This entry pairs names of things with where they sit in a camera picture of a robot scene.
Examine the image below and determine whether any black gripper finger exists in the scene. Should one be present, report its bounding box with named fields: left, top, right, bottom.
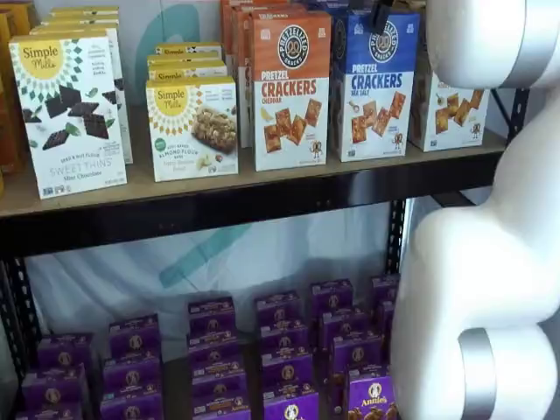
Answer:
left=370, top=2, right=392, bottom=35

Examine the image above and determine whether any blue sea salt crackers box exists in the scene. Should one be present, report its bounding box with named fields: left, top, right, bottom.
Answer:
left=305, top=0, right=378, bottom=14
left=331, top=9, right=421, bottom=164

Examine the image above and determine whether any tan honey mustard crackers box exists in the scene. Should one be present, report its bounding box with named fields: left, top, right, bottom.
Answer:
left=407, top=12, right=491, bottom=153

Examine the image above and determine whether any orange cheddar crackers box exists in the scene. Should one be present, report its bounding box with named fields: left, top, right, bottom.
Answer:
left=220, top=0, right=303, bottom=67
left=231, top=4, right=307, bottom=150
left=248, top=9, right=333, bottom=172

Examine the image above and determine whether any Simple Mills almond bars box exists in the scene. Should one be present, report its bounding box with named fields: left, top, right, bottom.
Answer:
left=147, top=51, right=225, bottom=67
left=145, top=76, right=240, bottom=183
left=147, top=59, right=228, bottom=83
left=155, top=41, right=223, bottom=56

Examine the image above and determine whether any wooden shelf board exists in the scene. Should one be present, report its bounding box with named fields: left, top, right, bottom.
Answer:
left=0, top=102, right=511, bottom=220

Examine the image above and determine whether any purple Annie's snack box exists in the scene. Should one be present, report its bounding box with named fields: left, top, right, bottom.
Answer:
left=330, top=334, right=389, bottom=377
left=108, top=313, right=163, bottom=358
left=190, top=349, right=245, bottom=377
left=310, top=279, right=354, bottom=312
left=371, top=274, right=402, bottom=303
left=187, top=297, right=236, bottom=334
left=15, top=401, right=87, bottom=420
left=255, top=290, right=303, bottom=325
left=262, top=388, right=320, bottom=420
left=102, top=354, right=164, bottom=395
left=191, top=371, right=249, bottom=402
left=378, top=299, right=397, bottom=333
left=37, top=332, right=95, bottom=368
left=192, top=395, right=254, bottom=420
left=318, top=307, right=371, bottom=338
left=258, top=320, right=309, bottom=354
left=261, top=349, right=315, bottom=393
left=330, top=371, right=400, bottom=420
left=21, top=363, right=91, bottom=406
left=187, top=331, right=241, bottom=355
left=99, top=390, right=166, bottom=420

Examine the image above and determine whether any Simple Mills sweet thins box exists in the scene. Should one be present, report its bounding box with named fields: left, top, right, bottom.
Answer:
left=8, top=29, right=129, bottom=200
left=38, top=12, right=124, bottom=29
left=29, top=24, right=135, bottom=165
left=50, top=5, right=121, bottom=15

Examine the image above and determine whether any dark orange snack box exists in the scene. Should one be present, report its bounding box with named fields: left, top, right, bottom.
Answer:
left=0, top=10, right=28, bottom=176
left=10, top=2, right=39, bottom=36

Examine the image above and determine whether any white backdrop sheet teal logo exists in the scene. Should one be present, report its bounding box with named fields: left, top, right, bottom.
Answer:
left=25, top=0, right=408, bottom=342

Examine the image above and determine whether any black metal shelf frame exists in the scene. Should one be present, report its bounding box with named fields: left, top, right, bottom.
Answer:
left=0, top=87, right=530, bottom=420

